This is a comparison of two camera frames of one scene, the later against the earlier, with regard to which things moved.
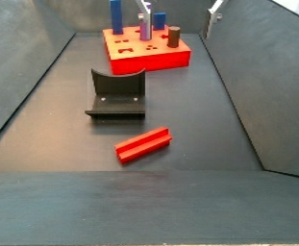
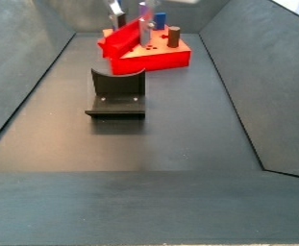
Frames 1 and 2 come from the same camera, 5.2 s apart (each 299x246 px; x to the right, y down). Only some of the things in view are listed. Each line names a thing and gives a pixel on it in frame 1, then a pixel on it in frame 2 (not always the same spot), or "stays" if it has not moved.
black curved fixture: x=119 y=96 stays
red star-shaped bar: x=134 y=147 → x=120 y=40
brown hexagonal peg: x=174 y=36 stays
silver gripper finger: x=215 y=16 → x=146 y=22
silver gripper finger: x=147 y=17 → x=116 y=14
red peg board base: x=132 y=55 stays
